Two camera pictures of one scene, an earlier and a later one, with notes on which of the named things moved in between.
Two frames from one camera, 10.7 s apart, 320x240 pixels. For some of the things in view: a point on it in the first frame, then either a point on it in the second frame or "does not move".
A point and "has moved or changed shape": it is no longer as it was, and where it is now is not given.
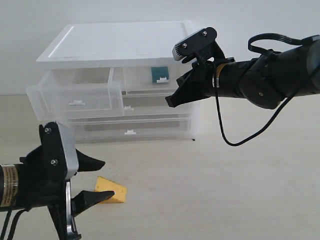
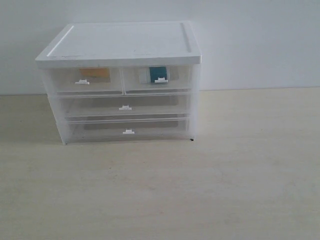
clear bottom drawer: x=132 y=129 does not move
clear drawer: x=77 y=93 has moved or changed shape
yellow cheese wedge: x=120 y=196 to x=95 y=74
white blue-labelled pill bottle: x=158 y=72 does not move
